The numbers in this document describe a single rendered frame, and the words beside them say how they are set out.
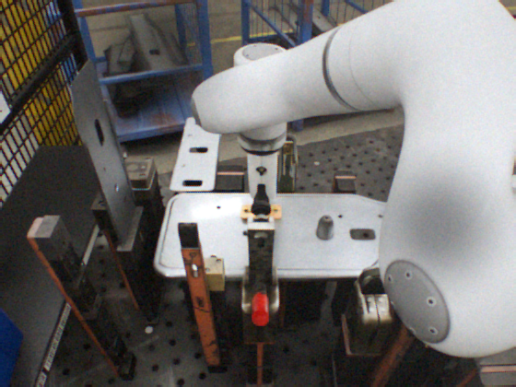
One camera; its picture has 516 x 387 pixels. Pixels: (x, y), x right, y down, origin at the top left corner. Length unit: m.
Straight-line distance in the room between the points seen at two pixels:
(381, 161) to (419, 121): 1.20
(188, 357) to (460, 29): 0.87
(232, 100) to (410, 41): 0.27
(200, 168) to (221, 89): 0.44
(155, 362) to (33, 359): 0.37
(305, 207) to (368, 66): 0.54
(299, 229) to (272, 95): 0.38
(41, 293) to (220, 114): 0.44
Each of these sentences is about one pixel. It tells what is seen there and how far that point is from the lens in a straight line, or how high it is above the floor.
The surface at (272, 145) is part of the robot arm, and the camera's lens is 0.66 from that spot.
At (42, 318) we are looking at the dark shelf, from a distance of 0.74.
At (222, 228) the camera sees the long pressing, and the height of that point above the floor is 1.00.
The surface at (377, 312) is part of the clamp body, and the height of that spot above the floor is 1.07.
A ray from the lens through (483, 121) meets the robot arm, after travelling 0.27.
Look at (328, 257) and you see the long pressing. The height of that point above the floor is 1.00.
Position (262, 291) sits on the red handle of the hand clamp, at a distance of 0.59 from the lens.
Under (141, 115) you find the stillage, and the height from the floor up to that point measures 0.17.
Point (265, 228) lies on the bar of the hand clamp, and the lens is 0.52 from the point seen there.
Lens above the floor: 1.61
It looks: 44 degrees down
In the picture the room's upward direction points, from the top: straight up
